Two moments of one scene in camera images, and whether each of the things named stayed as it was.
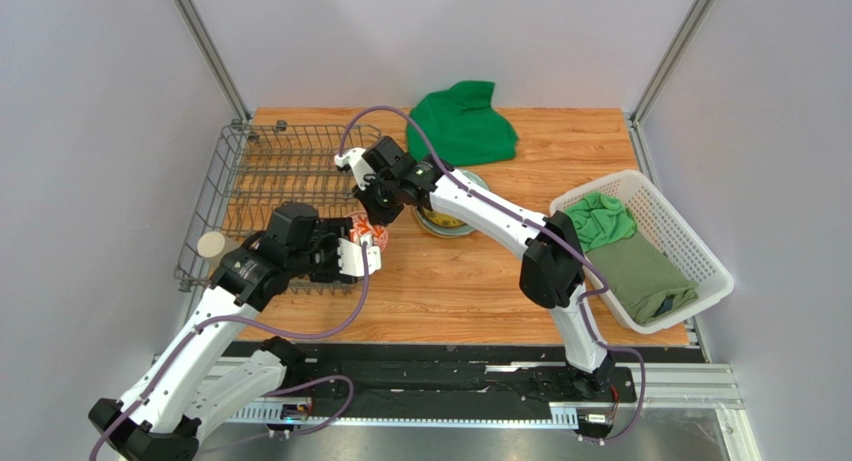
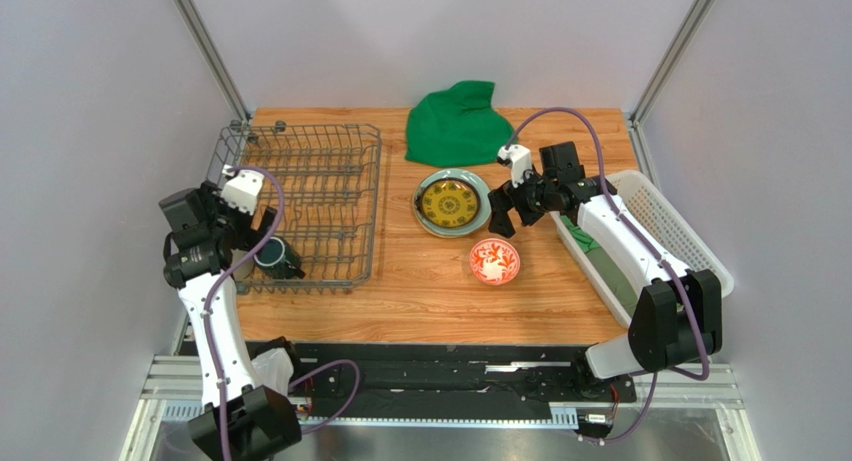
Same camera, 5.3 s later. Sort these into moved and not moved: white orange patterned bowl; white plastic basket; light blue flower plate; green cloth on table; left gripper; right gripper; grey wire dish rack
Moved: right gripper; white orange patterned bowl; left gripper
Not moved: grey wire dish rack; green cloth on table; light blue flower plate; white plastic basket
